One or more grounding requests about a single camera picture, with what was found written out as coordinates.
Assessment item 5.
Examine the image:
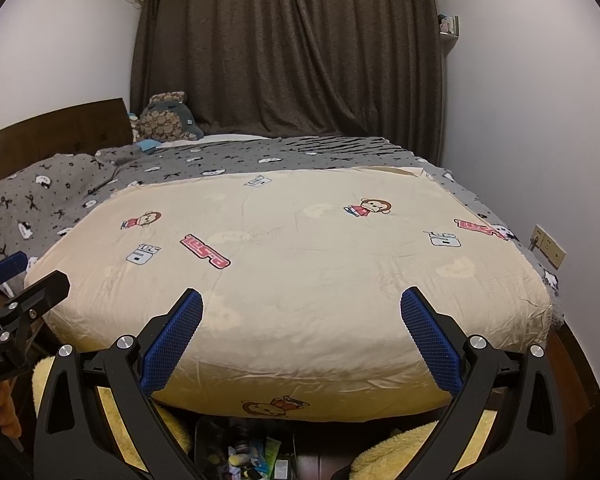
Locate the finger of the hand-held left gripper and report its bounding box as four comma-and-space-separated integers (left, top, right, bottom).
0, 251, 29, 286
0, 269, 71, 368

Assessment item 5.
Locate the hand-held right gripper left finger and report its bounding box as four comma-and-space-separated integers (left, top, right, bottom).
32, 287, 204, 480

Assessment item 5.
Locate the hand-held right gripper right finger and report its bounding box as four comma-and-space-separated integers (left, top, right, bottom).
332, 286, 567, 480

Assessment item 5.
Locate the dark trash bin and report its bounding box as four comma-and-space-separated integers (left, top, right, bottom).
194, 414, 303, 480

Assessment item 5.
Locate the yellow fluffy rug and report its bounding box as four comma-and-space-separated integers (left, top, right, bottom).
32, 355, 501, 480

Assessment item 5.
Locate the orange plush item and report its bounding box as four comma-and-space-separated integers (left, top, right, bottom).
0, 382, 23, 438

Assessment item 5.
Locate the dark wooden headboard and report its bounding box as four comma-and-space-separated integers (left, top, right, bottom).
0, 98, 135, 196

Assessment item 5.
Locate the patterned plush toy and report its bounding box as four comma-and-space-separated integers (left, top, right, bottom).
129, 91, 205, 143

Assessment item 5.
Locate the grey printed duvet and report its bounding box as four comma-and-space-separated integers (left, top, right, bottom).
0, 135, 563, 321

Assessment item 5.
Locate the brown curtain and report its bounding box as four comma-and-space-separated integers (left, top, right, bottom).
130, 0, 443, 166

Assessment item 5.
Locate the wall socket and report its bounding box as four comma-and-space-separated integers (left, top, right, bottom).
530, 225, 567, 270

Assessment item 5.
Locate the wall shelf with books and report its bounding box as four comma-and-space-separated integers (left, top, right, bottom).
437, 12, 461, 38

